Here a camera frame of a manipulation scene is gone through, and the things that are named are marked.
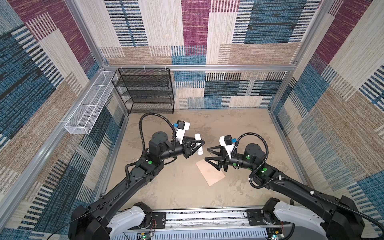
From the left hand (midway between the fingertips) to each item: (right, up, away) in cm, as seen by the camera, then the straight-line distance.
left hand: (203, 141), depth 64 cm
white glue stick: (-3, +2, 0) cm, 3 cm away
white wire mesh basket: (-71, +10, +27) cm, 77 cm away
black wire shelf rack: (-39, +32, +47) cm, 69 cm away
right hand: (+2, -7, +3) cm, 8 cm away
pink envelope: (+6, -22, +25) cm, 34 cm away
